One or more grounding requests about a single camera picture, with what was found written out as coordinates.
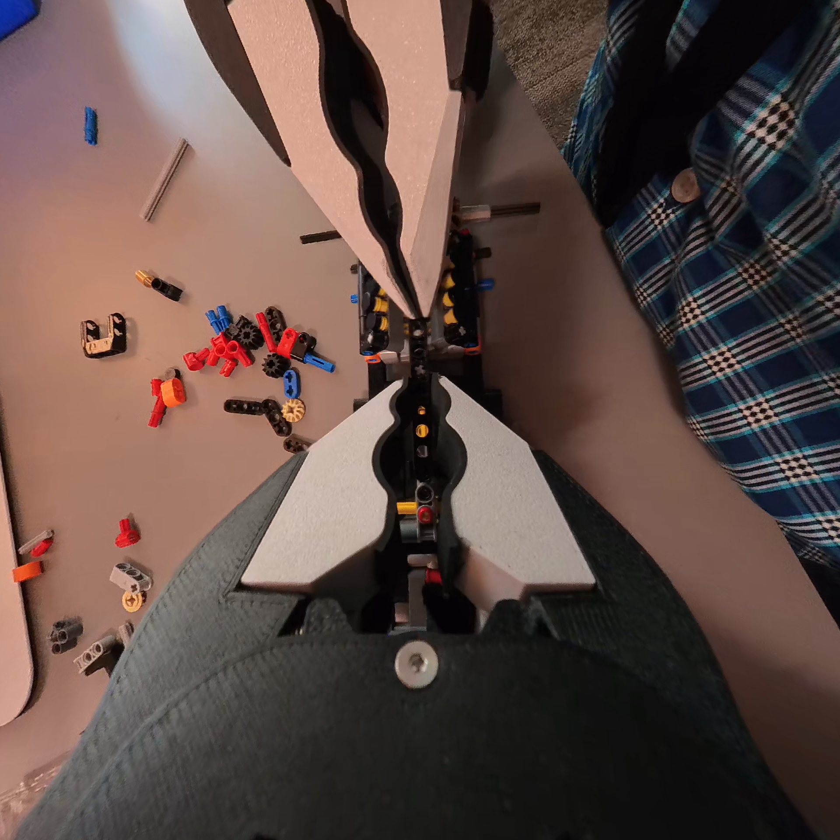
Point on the tan toothed lego gear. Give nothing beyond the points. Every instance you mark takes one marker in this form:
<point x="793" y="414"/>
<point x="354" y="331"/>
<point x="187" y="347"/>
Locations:
<point x="293" y="411"/>

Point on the light grey short lego beam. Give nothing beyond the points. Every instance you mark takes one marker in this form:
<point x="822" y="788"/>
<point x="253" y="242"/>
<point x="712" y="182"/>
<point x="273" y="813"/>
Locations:
<point x="94" y="654"/>

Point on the grey long lego axle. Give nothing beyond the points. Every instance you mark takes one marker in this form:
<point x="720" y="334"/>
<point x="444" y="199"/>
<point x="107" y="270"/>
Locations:
<point x="126" y="632"/>

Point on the red grey lego pin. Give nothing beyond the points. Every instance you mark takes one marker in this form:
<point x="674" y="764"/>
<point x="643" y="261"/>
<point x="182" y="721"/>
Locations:
<point x="36" y="543"/>

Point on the dark grey double lego connector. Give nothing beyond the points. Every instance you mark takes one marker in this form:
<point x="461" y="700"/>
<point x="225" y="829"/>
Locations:
<point x="64" y="636"/>

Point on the person's plaid clothing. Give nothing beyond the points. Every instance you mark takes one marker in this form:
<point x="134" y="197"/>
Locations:
<point x="754" y="295"/>

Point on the light grey lego connector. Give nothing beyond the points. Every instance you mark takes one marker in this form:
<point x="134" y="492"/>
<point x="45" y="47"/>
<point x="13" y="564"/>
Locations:
<point x="131" y="577"/>

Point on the orange lego bush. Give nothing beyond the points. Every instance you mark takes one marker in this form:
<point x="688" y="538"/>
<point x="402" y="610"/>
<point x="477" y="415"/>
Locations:
<point x="27" y="571"/>

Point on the red lego connector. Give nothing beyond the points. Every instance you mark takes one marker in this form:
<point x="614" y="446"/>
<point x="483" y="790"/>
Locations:
<point x="287" y="342"/>
<point x="127" y="535"/>

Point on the black small lego gear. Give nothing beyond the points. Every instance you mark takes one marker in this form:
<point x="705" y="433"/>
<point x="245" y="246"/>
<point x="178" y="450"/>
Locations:
<point x="274" y="365"/>
<point x="249" y="334"/>

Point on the black three-hole lego liftarm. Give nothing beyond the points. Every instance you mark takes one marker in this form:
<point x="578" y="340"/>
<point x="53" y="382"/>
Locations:
<point x="243" y="406"/>
<point x="279" y="421"/>

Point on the black lego connector blue pin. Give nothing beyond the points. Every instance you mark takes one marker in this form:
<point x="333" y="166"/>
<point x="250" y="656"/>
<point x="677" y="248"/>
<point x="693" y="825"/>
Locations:
<point x="307" y="353"/>

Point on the tan lego pulley wheel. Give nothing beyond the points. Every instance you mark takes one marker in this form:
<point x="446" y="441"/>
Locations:
<point x="133" y="601"/>

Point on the blue plastic bin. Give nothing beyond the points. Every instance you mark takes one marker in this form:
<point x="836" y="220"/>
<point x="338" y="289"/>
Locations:
<point x="16" y="16"/>

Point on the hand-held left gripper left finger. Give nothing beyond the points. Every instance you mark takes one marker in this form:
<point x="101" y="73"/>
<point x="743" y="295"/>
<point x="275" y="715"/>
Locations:
<point x="315" y="525"/>

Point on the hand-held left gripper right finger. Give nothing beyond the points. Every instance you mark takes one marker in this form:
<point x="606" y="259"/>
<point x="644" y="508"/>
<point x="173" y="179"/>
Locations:
<point x="518" y="525"/>

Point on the red lego axle pin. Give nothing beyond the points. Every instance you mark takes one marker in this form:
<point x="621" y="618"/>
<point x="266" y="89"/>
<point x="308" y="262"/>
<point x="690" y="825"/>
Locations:
<point x="266" y="331"/>

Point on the orange lego block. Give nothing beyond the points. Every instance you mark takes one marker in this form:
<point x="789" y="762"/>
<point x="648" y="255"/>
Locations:
<point x="174" y="393"/>

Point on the white tablet stand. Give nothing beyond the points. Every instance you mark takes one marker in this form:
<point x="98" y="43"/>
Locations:
<point x="13" y="590"/>

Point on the black thin lego liftarm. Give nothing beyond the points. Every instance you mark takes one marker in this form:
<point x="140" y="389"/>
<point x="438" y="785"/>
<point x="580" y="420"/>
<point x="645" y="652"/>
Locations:
<point x="295" y="445"/>

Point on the clear empty plastic bag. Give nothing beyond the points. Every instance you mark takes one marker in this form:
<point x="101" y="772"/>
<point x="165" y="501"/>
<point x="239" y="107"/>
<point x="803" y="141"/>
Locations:
<point x="19" y="797"/>

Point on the lego car chassis model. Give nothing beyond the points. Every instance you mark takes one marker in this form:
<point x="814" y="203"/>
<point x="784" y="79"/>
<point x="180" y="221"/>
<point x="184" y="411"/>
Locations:
<point x="459" y="308"/>

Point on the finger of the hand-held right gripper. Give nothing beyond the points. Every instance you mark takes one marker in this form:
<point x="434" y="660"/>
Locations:
<point x="420" y="98"/>
<point x="295" y="98"/>

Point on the blue thin lego liftarm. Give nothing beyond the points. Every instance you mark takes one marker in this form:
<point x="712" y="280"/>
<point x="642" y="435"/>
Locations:
<point x="290" y="384"/>

